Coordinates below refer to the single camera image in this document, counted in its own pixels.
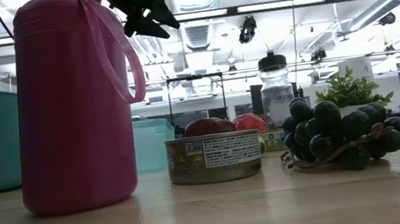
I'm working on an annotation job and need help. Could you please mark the translucent teal bin lid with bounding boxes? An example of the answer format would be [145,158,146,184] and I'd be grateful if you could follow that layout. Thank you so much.
[131,114,180,174]

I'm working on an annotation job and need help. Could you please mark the clear bottle black cap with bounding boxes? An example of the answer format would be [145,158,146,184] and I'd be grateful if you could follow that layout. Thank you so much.
[255,48,299,131]

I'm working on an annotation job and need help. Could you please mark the black ceiling track light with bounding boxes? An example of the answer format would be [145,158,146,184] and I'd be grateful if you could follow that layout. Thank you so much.
[309,47,328,64]
[378,11,398,27]
[235,14,260,45]

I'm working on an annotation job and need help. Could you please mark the silver tin can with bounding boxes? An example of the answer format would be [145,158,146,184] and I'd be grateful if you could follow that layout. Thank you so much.
[164,127,266,189]
[257,127,289,154]

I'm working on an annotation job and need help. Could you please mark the dark maroon fruit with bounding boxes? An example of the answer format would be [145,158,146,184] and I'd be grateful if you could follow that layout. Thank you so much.
[182,114,237,139]

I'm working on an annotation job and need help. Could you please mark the white pillar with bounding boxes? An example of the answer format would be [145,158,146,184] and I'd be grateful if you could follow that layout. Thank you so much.
[336,55,375,85]

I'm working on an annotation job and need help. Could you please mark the dark grape bunch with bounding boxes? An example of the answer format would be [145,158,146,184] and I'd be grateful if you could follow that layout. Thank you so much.
[273,84,400,180]

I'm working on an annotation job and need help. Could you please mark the red round fruit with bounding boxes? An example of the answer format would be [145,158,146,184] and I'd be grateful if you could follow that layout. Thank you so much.
[230,110,268,136]

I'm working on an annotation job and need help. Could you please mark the magenta plastic bottle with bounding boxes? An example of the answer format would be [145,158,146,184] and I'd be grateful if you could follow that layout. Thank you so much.
[0,0,162,220]

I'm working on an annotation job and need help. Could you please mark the small green potted plant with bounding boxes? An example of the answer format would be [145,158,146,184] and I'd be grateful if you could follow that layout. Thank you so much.
[312,59,397,120]

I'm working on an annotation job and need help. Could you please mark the black monitor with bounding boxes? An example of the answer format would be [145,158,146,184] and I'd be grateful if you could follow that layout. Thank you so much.
[250,79,302,118]

